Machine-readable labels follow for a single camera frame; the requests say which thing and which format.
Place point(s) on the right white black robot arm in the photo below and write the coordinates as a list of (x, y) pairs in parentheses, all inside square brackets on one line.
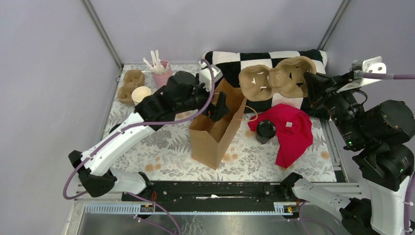
[(378, 136)]

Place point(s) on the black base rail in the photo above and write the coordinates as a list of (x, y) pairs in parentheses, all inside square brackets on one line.
[(200, 196)]

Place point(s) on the brown paper bag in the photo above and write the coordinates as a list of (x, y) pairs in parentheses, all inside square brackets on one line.
[(210, 140)]

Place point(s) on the white straws bundle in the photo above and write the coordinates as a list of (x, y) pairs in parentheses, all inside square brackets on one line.
[(155, 63)]

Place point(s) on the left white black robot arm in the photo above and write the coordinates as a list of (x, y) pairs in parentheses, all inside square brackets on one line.
[(183, 92)]

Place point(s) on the floral patterned table mat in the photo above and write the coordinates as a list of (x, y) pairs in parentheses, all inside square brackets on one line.
[(166, 156)]

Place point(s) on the red cloth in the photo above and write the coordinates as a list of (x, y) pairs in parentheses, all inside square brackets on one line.
[(293, 131)]

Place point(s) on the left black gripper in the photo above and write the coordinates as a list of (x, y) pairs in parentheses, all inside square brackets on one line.
[(220, 109)]

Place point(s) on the black white checkered pillow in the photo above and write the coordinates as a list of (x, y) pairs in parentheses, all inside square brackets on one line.
[(231, 64)]

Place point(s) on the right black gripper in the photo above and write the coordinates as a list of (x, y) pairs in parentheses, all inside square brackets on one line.
[(315, 84)]

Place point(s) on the pink straw holder cup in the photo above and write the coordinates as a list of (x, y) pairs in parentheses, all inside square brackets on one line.
[(161, 80)]

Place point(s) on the brown cardboard cup carrier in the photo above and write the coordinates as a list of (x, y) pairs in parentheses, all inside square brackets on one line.
[(131, 80), (260, 82)]

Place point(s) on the stack of paper cups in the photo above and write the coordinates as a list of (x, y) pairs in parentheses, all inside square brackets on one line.
[(140, 93)]

